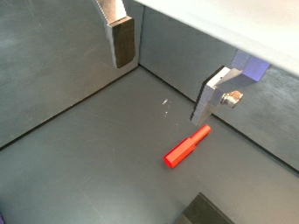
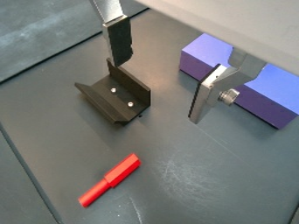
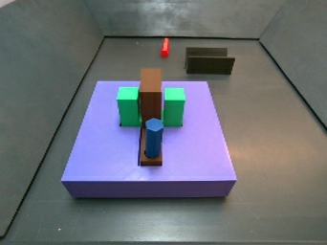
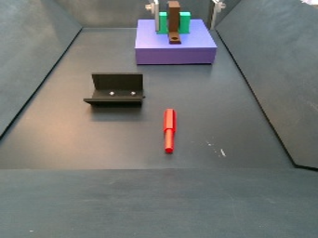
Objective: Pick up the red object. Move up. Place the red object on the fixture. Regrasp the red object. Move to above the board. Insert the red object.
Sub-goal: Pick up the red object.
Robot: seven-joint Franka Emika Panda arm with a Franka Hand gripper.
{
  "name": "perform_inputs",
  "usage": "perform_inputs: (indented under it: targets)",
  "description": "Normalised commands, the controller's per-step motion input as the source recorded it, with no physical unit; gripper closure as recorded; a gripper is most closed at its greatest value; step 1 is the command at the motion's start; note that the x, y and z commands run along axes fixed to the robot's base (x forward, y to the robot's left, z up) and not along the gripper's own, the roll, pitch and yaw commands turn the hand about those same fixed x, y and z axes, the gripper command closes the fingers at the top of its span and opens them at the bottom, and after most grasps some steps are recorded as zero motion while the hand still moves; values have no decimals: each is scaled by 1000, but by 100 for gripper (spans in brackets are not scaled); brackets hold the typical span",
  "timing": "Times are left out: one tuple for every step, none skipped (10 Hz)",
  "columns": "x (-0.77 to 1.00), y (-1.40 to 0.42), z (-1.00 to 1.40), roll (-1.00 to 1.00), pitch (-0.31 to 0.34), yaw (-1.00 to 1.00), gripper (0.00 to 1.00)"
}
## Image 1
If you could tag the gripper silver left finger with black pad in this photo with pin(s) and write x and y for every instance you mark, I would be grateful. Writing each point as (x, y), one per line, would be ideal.
(120, 30)

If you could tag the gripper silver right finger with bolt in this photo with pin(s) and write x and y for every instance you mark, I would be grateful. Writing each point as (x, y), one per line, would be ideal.
(220, 88)

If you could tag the red peg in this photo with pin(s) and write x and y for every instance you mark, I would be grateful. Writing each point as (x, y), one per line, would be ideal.
(184, 148)

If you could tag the black angled holder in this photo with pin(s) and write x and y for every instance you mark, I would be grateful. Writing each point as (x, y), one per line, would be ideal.
(202, 212)

